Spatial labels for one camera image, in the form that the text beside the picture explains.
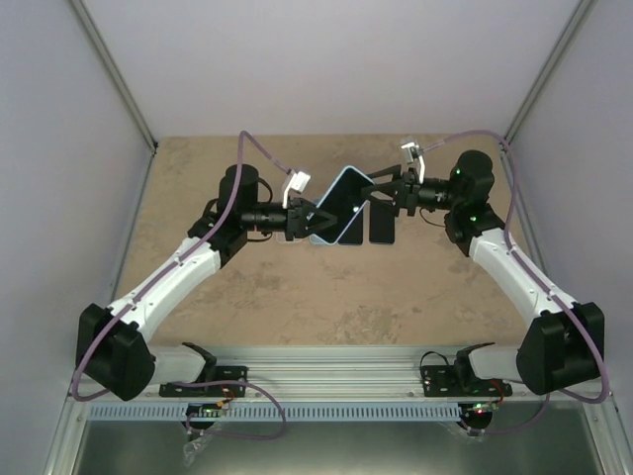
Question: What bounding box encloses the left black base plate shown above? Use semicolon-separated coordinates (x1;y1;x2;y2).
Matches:
158;365;248;399

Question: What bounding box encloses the aluminium corner post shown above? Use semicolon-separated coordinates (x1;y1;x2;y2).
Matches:
504;0;597;143
66;0;158;153

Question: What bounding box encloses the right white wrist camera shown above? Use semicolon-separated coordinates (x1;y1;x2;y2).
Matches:
400;138;426;184

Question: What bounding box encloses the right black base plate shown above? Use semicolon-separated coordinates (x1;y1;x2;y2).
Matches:
419;351;513;399

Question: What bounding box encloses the right aluminium corner post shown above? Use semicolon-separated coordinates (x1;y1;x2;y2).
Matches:
504;0;597;143

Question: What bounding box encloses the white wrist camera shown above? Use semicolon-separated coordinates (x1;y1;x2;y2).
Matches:
281;169;312;209
400;138;426;184

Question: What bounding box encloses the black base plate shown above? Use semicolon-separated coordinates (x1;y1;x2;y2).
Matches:
158;365;248;399
419;351;513;399

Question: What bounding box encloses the aluminium rail frame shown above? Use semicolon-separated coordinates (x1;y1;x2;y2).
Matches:
42;133;633;475

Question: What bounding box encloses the left aluminium corner post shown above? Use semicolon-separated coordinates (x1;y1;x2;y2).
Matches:
66;0;158;153

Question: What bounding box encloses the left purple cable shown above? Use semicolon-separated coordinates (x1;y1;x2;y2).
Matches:
71;130;291;440

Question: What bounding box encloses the beige phone case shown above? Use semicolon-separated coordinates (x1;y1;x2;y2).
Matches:
275;233;298;244

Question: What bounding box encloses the light blue phone case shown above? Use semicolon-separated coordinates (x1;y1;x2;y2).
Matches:
310;235;340;246

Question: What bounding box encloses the circuit board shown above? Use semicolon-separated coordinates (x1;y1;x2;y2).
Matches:
185;400;230;420
464;400;499;418

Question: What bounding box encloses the left circuit board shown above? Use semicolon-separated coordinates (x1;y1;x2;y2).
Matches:
185;400;230;420

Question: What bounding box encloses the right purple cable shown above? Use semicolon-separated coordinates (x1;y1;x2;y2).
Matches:
419;129;610;436

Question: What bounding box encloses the purple cable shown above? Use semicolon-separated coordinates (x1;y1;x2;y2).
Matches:
71;130;291;440
419;129;610;436

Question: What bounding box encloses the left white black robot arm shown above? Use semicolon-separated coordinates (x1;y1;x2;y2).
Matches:
70;163;350;402

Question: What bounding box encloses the blue slotted cable duct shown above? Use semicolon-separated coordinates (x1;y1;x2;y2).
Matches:
87;401;462;423

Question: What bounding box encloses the clear plastic bag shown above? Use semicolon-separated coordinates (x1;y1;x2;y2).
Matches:
182;434;211;467

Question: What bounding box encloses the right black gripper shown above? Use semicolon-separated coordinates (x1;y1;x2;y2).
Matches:
362;164;462;217

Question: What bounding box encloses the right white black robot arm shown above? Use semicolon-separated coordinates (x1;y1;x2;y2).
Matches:
362;150;606;395

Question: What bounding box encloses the right circuit board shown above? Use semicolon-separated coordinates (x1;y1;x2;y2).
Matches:
464;400;499;418

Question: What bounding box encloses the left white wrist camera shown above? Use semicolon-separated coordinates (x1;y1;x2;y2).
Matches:
281;169;312;209

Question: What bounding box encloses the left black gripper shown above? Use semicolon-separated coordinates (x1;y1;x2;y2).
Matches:
242;195;336;241

